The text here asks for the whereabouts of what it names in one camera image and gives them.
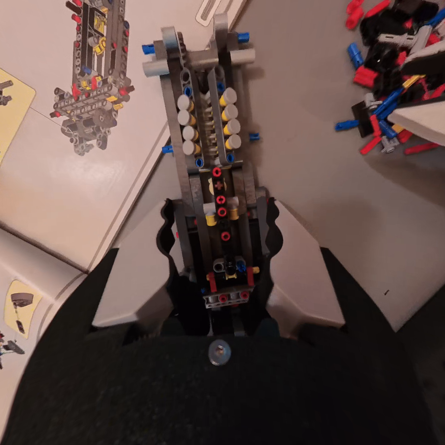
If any lego instruction sheet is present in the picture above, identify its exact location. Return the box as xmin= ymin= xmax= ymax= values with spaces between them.
xmin=0 ymin=0 xmax=248 ymax=273

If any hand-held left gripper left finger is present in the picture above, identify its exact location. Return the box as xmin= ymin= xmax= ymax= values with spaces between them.
xmin=92 ymin=198 xmax=181 ymax=327

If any pile of mixed lego pieces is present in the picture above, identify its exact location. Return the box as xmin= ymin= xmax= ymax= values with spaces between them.
xmin=334 ymin=0 xmax=445 ymax=156

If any long lego chassis assembly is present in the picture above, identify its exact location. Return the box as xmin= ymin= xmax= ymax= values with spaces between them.
xmin=142 ymin=12 xmax=275 ymax=336

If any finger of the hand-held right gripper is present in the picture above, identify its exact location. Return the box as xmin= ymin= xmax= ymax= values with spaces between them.
xmin=387 ymin=100 xmax=445 ymax=147
xmin=401 ymin=43 xmax=445 ymax=75

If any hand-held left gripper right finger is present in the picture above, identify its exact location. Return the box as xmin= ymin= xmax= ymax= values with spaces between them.
xmin=264 ymin=197 xmax=348 ymax=330

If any thick open lego instruction booklet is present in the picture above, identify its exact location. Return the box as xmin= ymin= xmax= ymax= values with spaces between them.
xmin=0 ymin=228 xmax=89 ymax=404

